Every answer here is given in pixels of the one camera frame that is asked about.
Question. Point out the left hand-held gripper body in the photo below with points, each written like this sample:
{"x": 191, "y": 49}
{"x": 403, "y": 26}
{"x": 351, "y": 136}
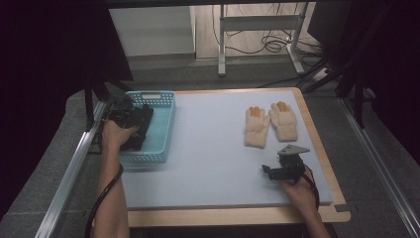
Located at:
{"x": 124, "y": 114}

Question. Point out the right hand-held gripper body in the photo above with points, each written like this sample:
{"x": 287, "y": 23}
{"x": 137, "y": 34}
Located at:
{"x": 290, "y": 167}

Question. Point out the cream fuzzy glove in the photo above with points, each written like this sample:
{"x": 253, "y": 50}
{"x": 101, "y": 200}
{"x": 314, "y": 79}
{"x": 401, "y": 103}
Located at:
{"x": 284, "y": 124}
{"x": 257, "y": 130}

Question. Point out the light blue plastic basket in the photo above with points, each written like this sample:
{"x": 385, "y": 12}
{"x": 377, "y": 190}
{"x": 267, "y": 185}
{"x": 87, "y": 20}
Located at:
{"x": 161, "y": 132}

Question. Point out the person's left hand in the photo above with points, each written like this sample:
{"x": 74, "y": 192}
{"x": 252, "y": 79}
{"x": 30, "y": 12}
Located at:
{"x": 115, "y": 135}

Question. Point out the person's right hand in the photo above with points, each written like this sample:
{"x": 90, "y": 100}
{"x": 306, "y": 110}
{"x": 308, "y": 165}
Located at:
{"x": 300, "y": 195}

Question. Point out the black stand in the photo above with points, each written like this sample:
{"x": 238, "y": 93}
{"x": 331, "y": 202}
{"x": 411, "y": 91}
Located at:
{"x": 88, "y": 105}

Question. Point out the white foam mat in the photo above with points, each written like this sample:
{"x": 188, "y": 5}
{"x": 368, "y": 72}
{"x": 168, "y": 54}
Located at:
{"x": 224, "y": 172}

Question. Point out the grey tape piece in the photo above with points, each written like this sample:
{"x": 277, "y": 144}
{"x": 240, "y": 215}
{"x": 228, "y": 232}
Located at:
{"x": 343, "y": 208}

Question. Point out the white cabinet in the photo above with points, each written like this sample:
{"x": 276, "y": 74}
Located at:
{"x": 152, "y": 31}

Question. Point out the black tripod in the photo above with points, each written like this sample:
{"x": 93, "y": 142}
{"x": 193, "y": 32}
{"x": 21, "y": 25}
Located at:
{"x": 358, "y": 99}

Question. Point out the white power strip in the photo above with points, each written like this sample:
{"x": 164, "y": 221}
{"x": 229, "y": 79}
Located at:
{"x": 320, "y": 74}

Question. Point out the dark curtain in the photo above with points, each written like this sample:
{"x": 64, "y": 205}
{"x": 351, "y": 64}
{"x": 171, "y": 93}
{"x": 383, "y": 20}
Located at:
{"x": 39, "y": 66}
{"x": 396, "y": 49}

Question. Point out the white metal stand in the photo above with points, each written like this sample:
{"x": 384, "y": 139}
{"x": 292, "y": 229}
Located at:
{"x": 261, "y": 23}

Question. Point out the aluminium rail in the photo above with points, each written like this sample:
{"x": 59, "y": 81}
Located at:
{"x": 71, "y": 175}
{"x": 379, "y": 165}

